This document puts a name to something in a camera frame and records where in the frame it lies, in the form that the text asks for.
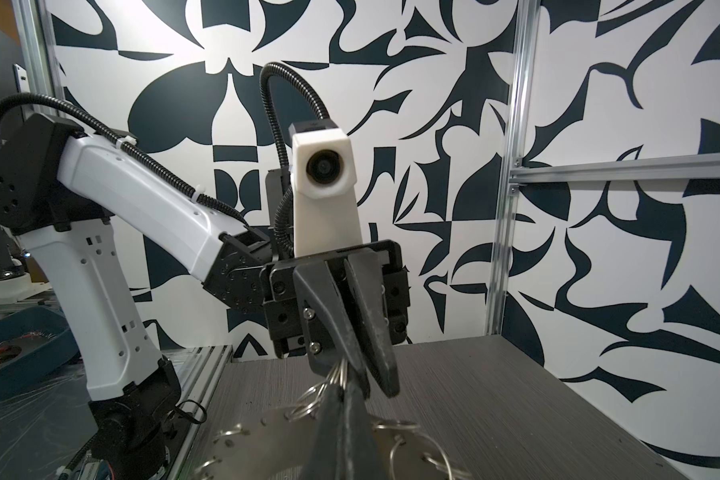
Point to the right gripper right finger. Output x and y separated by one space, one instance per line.
360 458

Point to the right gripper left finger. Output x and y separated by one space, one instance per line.
323 461

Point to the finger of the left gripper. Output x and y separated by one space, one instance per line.
325 319
376 355

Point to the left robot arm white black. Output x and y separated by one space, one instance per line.
65 175

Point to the metal disc with key rings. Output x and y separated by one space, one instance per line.
278 441

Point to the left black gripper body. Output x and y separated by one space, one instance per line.
352 303

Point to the teal plastic tray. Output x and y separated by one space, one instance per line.
33 343

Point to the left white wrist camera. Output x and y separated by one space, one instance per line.
323 178

